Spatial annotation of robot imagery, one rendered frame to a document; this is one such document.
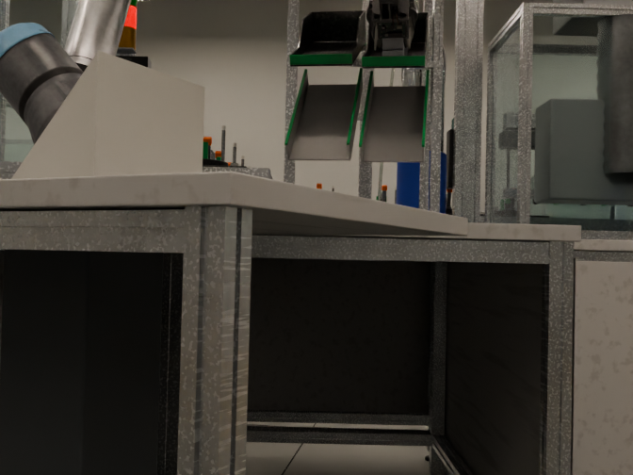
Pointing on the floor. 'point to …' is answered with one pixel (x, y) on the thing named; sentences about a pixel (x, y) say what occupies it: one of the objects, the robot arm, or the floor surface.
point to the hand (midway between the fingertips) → (393, 40)
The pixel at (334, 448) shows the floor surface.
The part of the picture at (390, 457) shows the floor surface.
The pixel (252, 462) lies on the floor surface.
